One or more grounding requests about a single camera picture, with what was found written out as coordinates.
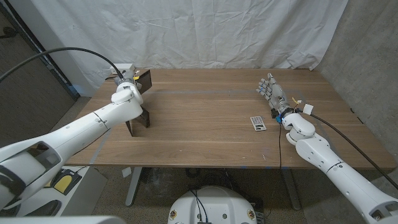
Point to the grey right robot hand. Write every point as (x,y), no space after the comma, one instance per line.
(275,95)

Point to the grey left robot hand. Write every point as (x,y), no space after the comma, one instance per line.
(126,77)

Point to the black photo album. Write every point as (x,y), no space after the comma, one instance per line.
(145,81)

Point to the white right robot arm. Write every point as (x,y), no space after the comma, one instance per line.
(342,174)

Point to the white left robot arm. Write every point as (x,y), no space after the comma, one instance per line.
(77,133)

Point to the grey pocket calculator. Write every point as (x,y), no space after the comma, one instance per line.
(258,123)

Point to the white backdrop cloth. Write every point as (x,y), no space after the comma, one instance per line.
(186,34)

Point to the white paper scrap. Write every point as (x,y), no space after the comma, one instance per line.
(126,172)

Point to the white table leg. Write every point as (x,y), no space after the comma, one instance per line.
(292,193)
(133,186)

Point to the dark wooden door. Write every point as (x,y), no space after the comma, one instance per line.
(25,93)

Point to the white base platform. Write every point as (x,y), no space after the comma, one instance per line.
(90,193)

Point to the yellow black foot pedal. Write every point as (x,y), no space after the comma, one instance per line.
(66,183)

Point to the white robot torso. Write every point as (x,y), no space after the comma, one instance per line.
(214,205)

